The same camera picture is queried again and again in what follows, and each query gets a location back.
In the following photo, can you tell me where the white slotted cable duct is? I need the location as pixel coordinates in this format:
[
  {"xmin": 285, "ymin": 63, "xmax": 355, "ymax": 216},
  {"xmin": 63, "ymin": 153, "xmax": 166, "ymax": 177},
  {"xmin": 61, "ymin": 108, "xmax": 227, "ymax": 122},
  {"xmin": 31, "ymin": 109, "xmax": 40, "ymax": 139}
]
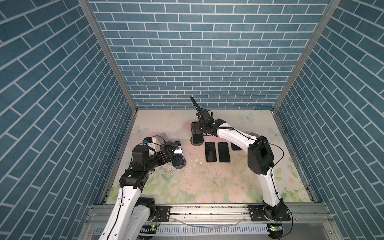
[{"xmin": 92, "ymin": 224, "xmax": 270, "ymax": 236}]

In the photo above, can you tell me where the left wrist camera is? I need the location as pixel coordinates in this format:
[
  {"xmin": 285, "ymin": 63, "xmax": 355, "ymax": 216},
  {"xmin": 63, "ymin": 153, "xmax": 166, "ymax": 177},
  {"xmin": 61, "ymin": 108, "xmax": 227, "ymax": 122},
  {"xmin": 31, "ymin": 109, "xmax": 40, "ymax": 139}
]
[{"xmin": 142, "ymin": 137, "xmax": 157, "ymax": 149}]

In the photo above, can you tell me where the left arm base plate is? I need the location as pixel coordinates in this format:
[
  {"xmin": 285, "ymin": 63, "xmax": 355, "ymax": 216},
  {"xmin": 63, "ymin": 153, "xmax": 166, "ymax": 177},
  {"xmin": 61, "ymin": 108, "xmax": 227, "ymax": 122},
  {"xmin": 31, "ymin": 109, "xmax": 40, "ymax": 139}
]
[{"xmin": 147, "ymin": 206, "xmax": 172, "ymax": 223}]

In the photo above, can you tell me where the aluminium mounting rail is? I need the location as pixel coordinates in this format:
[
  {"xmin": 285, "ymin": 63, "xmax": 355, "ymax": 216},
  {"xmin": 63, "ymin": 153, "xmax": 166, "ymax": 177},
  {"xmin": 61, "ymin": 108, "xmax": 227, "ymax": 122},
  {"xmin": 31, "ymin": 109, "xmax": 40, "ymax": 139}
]
[{"xmin": 86, "ymin": 203, "xmax": 333, "ymax": 225}]

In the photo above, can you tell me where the shiny phone stand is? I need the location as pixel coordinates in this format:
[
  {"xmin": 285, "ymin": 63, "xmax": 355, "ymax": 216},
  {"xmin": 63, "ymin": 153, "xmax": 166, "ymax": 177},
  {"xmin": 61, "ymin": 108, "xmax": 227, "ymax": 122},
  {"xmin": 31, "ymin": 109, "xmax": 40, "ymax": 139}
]
[
  {"xmin": 231, "ymin": 143, "xmax": 242, "ymax": 151},
  {"xmin": 170, "ymin": 141, "xmax": 186, "ymax": 169},
  {"xmin": 218, "ymin": 142, "xmax": 231, "ymax": 163}
]

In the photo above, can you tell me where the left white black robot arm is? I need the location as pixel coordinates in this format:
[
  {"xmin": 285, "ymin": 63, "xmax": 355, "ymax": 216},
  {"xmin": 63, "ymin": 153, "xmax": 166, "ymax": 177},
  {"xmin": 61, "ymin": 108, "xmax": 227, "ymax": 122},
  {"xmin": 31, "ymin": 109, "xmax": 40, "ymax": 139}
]
[{"xmin": 100, "ymin": 138, "xmax": 184, "ymax": 240}]

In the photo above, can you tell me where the black phone back stand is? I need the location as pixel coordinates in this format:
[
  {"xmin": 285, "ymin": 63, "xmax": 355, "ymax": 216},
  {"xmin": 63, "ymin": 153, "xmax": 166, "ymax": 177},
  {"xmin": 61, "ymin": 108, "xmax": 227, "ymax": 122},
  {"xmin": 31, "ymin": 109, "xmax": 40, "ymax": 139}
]
[{"xmin": 192, "ymin": 134, "xmax": 204, "ymax": 145}]

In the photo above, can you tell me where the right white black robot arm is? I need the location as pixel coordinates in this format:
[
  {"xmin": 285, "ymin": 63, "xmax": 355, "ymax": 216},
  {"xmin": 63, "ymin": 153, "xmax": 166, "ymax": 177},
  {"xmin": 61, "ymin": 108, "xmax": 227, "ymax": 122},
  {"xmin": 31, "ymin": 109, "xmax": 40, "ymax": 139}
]
[{"xmin": 191, "ymin": 120, "xmax": 288, "ymax": 221}]

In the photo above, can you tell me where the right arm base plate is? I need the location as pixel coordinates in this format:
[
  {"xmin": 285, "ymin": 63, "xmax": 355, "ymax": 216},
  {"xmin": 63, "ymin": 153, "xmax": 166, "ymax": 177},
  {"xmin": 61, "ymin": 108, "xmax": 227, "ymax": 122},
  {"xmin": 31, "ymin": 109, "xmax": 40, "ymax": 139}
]
[{"xmin": 246, "ymin": 203, "xmax": 292, "ymax": 222}]

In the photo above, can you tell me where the black phone stand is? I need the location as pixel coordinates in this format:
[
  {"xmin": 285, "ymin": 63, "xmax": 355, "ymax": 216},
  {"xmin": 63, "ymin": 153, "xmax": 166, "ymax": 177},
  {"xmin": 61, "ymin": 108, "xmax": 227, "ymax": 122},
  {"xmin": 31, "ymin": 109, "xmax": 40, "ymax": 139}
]
[
  {"xmin": 192, "ymin": 134, "xmax": 204, "ymax": 145},
  {"xmin": 205, "ymin": 142, "xmax": 217, "ymax": 163}
]

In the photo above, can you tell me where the grey phone stand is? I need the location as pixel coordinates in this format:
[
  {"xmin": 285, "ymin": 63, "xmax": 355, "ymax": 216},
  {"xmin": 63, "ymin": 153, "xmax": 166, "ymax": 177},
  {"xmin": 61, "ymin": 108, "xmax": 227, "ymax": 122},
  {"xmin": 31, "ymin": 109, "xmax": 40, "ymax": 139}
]
[{"xmin": 156, "ymin": 133, "xmax": 171, "ymax": 153}]

